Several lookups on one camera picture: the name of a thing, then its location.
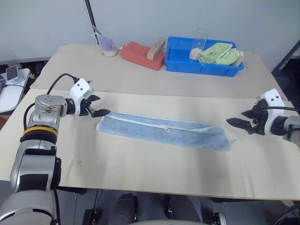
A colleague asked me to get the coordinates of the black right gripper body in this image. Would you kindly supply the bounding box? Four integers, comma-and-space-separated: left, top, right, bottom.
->
247, 102, 270, 136

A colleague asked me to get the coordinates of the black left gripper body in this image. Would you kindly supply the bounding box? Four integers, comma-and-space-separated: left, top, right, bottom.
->
78, 95, 95, 117

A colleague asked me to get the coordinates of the light blue towel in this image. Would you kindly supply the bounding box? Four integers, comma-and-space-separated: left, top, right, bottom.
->
94, 112, 239, 153

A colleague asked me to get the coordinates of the clear glass beaker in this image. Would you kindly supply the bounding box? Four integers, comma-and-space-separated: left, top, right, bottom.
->
94, 33, 120, 58

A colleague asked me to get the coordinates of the beige cardboard sheet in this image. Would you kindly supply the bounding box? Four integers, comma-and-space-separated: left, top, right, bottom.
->
0, 88, 300, 201
30, 43, 289, 99

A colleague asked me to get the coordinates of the purple lump in beaker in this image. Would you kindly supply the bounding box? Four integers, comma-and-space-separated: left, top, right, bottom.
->
99, 36, 113, 52

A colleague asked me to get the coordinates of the green folded cloth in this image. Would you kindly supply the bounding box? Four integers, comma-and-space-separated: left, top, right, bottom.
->
215, 47, 240, 66
198, 43, 234, 64

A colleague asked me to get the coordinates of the metal stirring spoon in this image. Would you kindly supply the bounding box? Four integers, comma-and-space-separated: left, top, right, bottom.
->
91, 25, 105, 38

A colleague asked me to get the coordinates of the white side table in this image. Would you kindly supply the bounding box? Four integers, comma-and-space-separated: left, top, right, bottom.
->
0, 67, 31, 116

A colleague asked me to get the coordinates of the wooden block with holes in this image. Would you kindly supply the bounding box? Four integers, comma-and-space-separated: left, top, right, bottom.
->
146, 37, 167, 61

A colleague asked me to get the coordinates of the white phone on stand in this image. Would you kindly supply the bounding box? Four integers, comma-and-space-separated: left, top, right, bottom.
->
5, 65, 20, 83

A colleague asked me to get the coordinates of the white crumbly lump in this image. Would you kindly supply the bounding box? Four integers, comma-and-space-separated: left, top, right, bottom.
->
189, 47, 203, 60

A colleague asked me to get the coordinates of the black slanted pole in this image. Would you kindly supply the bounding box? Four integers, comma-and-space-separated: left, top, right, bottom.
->
83, 0, 98, 45

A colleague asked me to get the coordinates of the blue plastic bin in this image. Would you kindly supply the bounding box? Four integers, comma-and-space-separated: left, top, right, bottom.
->
164, 36, 245, 77

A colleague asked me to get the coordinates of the clear plastic cup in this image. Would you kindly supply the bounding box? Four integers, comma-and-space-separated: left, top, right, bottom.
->
189, 28, 210, 60

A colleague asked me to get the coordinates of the small black box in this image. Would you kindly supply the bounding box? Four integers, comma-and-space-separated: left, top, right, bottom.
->
82, 208, 103, 225
211, 211, 227, 225

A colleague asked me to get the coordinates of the dark rounded shape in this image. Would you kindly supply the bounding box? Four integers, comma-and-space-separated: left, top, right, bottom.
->
114, 192, 139, 224
165, 194, 203, 223

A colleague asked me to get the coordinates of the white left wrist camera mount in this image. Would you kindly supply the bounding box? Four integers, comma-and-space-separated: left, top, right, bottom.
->
69, 78, 95, 117

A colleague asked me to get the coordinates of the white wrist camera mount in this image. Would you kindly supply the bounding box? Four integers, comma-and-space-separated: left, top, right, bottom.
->
69, 78, 95, 117
256, 88, 292, 137

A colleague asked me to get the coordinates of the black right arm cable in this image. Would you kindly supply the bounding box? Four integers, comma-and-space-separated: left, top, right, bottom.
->
254, 103, 300, 113

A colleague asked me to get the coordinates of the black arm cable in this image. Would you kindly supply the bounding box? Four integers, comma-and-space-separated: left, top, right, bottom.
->
254, 103, 300, 113
23, 73, 79, 132

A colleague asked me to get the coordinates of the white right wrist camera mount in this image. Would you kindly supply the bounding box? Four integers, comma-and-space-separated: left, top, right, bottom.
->
256, 88, 292, 137

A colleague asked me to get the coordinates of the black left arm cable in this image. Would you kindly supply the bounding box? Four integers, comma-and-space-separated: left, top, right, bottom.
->
23, 73, 79, 132

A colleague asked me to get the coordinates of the black metal frame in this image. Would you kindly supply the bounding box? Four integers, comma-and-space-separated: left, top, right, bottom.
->
271, 38, 300, 74

